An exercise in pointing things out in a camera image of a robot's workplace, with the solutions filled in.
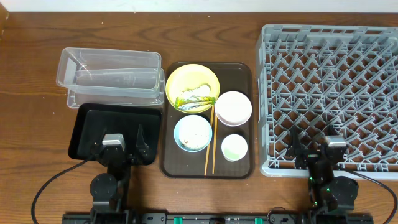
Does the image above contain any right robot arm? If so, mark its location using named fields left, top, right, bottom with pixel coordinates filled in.
left=287, top=127, right=359, bottom=223

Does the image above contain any lower clear plastic bin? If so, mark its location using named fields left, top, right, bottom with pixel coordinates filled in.
left=67, top=69, right=165, bottom=109

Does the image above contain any black waste tray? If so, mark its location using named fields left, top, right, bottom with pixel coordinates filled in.
left=68, top=103, right=162, bottom=163

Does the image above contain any white tissue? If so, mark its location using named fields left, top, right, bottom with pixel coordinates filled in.
left=179, top=84, right=211, bottom=98

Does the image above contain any pale green cup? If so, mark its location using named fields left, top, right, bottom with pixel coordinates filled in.
left=221, top=134, right=248, bottom=162

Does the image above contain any leftover cooked rice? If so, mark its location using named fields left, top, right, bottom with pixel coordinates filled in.
left=178, top=120, right=210, bottom=151

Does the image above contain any green snack wrapper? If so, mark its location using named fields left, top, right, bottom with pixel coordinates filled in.
left=175, top=96, right=216, bottom=111

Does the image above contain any clear plastic bin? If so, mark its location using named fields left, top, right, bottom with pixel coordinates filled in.
left=57, top=47, right=161, bottom=98
left=67, top=69, right=165, bottom=109

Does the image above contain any light blue bowl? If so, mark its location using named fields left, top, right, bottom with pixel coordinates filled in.
left=174, top=115, right=213, bottom=152

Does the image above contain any grey plastic dishwasher rack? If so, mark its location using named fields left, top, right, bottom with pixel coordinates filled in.
left=256, top=24, right=397, bottom=180

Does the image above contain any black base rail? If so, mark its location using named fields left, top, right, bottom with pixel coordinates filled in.
left=62, top=213, right=374, bottom=224

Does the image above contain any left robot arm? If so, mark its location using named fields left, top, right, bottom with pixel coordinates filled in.
left=89, top=125, right=149, bottom=224

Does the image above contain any upper clear plastic bin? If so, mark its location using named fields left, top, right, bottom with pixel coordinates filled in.
left=57, top=47, right=161, bottom=98

